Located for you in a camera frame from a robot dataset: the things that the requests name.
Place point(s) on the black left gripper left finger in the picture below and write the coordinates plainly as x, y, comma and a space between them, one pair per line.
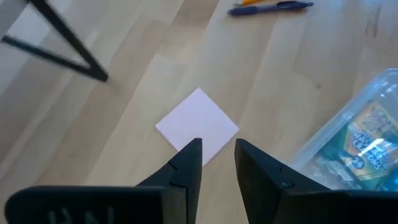
124, 205

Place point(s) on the Crayola crayon box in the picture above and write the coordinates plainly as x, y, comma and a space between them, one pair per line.
367, 149

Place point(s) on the yellow pencil with eraser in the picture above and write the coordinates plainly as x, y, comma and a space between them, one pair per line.
248, 2

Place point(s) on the pale pink sticky note pad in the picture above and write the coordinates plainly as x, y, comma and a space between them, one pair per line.
197, 121

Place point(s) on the clear plastic box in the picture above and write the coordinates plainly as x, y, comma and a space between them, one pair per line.
335, 133

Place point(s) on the wooden shelf with black frame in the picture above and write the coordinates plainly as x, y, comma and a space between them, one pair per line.
71, 40

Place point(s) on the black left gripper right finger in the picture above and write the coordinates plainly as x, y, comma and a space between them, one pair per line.
280, 199

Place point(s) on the purple pen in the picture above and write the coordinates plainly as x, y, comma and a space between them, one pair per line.
267, 8

